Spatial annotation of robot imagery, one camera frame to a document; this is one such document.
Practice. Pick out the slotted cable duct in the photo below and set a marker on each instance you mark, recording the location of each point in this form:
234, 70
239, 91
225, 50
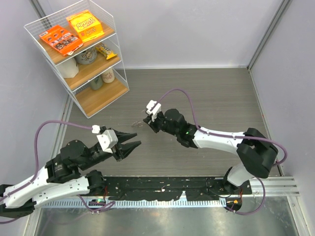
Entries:
180, 203

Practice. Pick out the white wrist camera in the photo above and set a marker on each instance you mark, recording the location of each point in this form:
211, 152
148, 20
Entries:
107, 140
152, 109

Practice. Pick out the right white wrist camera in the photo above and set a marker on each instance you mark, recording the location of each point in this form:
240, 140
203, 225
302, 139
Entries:
152, 109

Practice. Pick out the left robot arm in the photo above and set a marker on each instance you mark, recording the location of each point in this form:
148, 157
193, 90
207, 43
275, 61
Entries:
61, 176

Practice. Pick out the metal disc with keyrings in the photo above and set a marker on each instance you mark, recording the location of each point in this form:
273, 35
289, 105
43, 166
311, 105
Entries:
138, 124

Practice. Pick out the orange snack box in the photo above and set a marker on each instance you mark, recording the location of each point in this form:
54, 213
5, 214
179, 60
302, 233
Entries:
61, 40

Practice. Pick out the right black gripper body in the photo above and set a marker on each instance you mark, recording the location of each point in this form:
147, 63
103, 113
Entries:
160, 123

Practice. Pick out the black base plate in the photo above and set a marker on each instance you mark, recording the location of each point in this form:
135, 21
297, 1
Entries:
166, 188

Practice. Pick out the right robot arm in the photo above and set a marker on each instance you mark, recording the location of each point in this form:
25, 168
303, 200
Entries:
256, 154

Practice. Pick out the yellow apple snack box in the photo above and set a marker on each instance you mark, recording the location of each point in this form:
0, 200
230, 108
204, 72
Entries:
86, 25

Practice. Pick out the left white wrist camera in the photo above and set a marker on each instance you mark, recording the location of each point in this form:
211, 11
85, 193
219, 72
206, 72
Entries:
107, 140

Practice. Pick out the white wire shelf rack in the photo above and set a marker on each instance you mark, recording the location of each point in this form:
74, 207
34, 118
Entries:
93, 74

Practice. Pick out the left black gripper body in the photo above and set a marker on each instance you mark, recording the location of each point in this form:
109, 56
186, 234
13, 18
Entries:
97, 156

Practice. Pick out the yellow candy bar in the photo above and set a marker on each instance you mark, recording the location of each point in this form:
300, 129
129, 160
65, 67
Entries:
107, 52

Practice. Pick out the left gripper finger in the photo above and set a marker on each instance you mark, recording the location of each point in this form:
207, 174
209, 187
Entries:
124, 150
123, 137

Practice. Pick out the green grey can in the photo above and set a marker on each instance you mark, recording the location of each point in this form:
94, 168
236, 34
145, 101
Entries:
96, 83

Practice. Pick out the white paper roll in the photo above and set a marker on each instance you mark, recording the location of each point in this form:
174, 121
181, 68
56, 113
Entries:
68, 69

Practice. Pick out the beige printed cup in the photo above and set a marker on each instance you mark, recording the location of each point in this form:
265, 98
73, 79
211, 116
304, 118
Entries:
108, 76

